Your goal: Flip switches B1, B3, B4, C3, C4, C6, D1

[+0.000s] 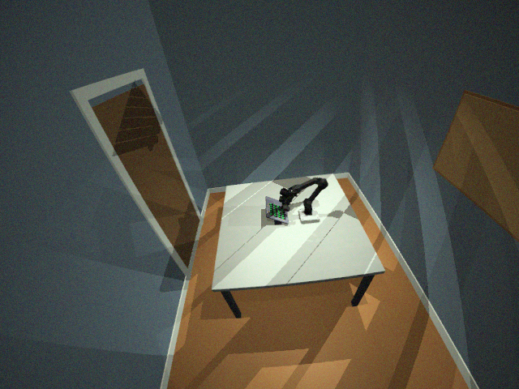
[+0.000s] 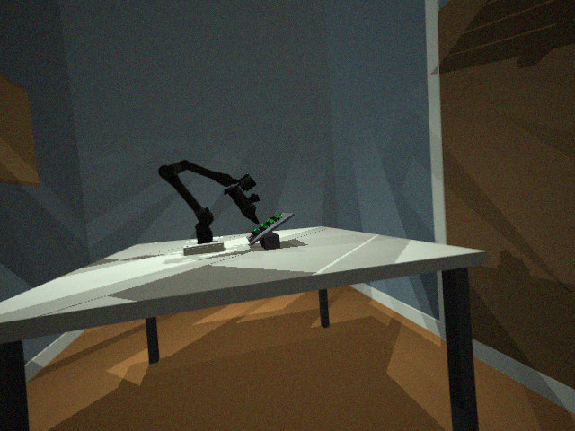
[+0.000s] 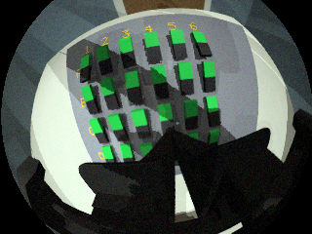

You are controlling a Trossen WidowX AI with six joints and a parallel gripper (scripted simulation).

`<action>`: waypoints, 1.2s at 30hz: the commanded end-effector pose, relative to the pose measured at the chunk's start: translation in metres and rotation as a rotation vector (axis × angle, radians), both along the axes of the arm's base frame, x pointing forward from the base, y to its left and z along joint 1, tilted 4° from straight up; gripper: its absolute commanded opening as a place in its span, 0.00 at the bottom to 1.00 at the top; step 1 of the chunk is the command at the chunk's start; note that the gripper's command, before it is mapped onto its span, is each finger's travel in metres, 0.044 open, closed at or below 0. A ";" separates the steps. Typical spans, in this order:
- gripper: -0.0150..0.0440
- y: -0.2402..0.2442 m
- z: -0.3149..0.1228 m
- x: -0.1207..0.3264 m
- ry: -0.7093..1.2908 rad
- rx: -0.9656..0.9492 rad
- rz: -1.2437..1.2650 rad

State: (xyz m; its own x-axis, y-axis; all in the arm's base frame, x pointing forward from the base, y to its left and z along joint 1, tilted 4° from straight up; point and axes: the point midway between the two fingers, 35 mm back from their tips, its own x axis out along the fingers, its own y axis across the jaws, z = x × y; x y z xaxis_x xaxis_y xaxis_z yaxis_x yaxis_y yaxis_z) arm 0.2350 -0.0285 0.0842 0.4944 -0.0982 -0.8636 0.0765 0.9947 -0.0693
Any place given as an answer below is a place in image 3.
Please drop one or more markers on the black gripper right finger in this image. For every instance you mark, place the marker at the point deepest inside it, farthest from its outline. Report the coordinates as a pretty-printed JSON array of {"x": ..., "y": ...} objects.
[{"x": 202, "y": 164}]

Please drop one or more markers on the grey switch panel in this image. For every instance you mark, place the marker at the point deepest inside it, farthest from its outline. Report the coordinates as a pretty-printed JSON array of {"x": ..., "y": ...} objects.
[{"x": 131, "y": 82}]

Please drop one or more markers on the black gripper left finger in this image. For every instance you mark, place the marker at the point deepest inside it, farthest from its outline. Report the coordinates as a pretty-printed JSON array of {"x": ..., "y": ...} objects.
[{"x": 153, "y": 175}]

